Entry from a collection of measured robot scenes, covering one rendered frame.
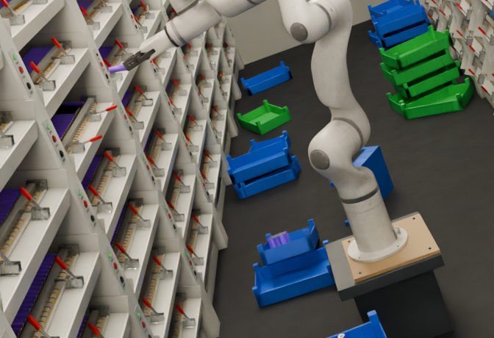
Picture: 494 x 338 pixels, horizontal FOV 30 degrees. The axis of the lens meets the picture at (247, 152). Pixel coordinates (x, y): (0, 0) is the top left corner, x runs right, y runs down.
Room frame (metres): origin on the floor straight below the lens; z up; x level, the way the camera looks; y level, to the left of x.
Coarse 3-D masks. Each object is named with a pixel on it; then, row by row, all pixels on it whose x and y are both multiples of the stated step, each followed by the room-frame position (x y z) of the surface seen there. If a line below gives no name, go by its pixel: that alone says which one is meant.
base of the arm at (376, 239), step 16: (352, 208) 2.48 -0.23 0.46; (368, 208) 2.46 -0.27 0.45; (384, 208) 2.50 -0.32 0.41; (352, 224) 2.50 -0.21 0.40; (368, 224) 2.47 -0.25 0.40; (384, 224) 2.48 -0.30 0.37; (368, 240) 2.47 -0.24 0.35; (384, 240) 2.47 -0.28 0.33; (400, 240) 2.48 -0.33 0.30; (352, 256) 2.50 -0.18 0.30; (368, 256) 2.46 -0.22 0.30; (384, 256) 2.43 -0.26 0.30
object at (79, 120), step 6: (90, 102) 2.84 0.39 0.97; (84, 108) 2.78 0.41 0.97; (90, 108) 2.82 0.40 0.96; (78, 114) 2.72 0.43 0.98; (84, 114) 2.72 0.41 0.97; (78, 120) 2.67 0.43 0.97; (84, 120) 2.70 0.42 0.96; (72, 126) 2.61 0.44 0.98; (78, 126) 2.63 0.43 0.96; (72, 132) 2.56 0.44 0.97; (66, 138) 2.51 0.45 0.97; (72, 138) 2.54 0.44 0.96; (66, 144) 2.47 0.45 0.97; (66, 150) 2.46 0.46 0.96
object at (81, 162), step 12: (72, 96) 2.91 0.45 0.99; (84, 96) 2.89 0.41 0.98; (96, 96) 2.90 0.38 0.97; (108, 96) 2.90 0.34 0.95; (96, 108) 2.85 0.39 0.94; (108, 120) 2.79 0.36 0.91; (84, 132) 2.62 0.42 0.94; (96, 132) 2.61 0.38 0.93; (96, 144) 2.59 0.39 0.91; (72, 156) 2.30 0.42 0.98; (84, 156) 2.42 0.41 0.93; (84, 168) 2.40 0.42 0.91
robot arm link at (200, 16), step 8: (192, 8) 2.75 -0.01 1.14; (200, 8) 2.74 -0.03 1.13; (208, 8) 2.73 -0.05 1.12; (176, 16) 2.79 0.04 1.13; (184, 16) 2.75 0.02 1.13; (192, 16) 2.74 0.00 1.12; (200, 16) 2.74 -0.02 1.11; (208, 16) 2.73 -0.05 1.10; (216, 16) 2.73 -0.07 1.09; (176, 24) 2.76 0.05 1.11; (184, 24) 2.75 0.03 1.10; (192, 24) 2.74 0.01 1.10; (200, 24) 2.74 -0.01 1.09; (208, 24) 2.74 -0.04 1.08; (184, 32) 2.74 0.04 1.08; (192, 32) 2.75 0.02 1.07; (200, 32) 2.75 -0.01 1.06
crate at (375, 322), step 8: (368, 312) 1.87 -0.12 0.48; (376, 320) 1.85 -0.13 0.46; (352, 328) 1.87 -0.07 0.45; (360, 328) 1.87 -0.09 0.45; (368, 328) 1.87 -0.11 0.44; (376, 328) 1.86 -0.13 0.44; (336, 336) 1.87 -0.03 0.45; (352, 336) 1.87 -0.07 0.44; (360, 336) 1.87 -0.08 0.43; (368, 336) 1.87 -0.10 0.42; (376, 336) 1.86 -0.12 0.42; (384, 336) 1.79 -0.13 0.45
